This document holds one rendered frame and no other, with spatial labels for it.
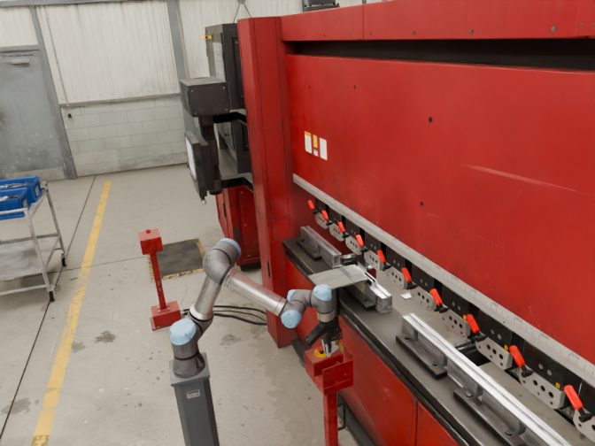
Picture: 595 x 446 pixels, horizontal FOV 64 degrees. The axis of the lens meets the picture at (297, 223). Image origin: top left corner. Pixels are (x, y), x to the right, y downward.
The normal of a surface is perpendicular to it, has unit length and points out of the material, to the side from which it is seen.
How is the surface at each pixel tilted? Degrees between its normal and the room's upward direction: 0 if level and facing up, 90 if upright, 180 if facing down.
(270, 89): 90
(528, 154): 90
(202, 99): 90
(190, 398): 90
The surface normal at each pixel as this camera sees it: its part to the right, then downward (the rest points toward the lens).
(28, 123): 0.29, 0.35
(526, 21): -0.92, 0.19
